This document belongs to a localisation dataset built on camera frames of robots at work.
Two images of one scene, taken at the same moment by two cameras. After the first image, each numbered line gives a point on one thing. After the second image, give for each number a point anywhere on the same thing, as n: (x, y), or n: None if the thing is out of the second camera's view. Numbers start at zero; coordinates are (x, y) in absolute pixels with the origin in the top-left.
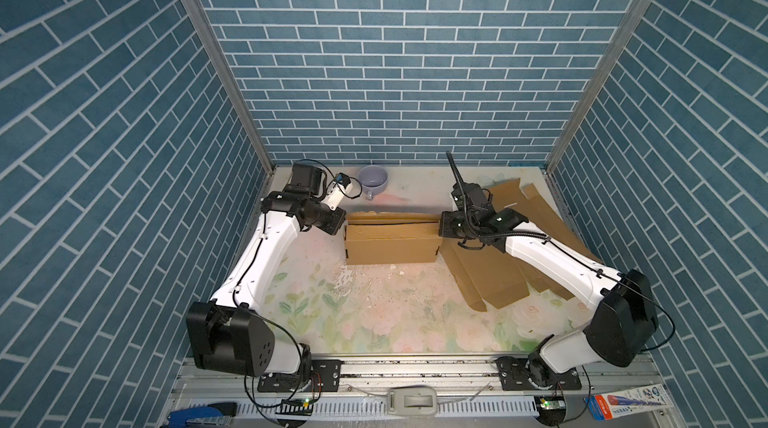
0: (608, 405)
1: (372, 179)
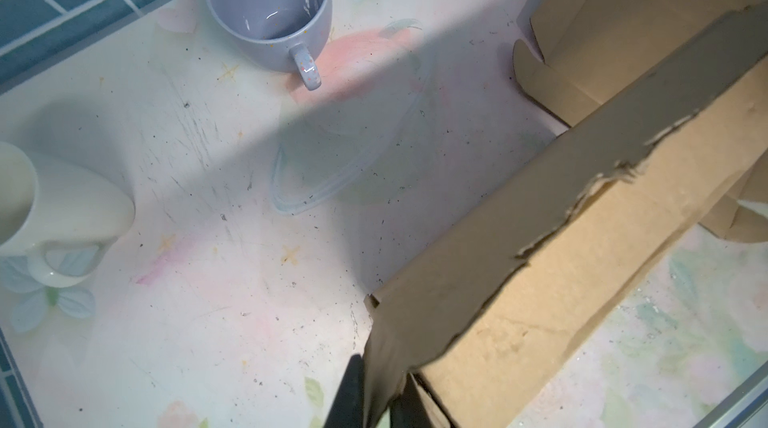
0: None
1: (274, 3)
